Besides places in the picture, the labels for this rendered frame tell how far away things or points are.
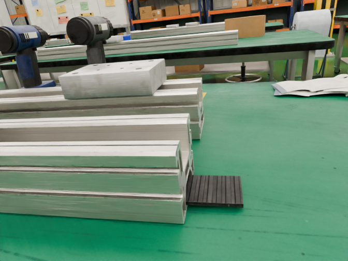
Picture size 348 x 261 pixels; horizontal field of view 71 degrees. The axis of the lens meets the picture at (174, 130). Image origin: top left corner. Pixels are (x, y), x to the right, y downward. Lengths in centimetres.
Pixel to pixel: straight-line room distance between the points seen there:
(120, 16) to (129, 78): 297
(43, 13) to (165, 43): 248
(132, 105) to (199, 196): 22
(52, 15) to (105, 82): 353
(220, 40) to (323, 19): 221
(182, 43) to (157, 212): 161
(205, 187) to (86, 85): 26
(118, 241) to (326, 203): 22
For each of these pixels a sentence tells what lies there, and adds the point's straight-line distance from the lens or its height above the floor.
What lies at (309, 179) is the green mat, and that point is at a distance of 34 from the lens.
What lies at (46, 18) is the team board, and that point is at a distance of 400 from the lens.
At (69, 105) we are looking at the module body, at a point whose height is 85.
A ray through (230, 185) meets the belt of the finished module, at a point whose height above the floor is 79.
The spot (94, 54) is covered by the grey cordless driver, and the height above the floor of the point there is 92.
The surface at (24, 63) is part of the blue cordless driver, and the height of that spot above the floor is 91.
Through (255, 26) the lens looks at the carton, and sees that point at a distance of 218.
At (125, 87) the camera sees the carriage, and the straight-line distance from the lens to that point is 41.
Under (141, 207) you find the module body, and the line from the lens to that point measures 26.
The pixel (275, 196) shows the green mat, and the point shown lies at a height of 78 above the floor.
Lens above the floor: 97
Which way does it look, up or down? 24 degrees down
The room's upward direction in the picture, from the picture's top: 7 degrees counter-clockwise
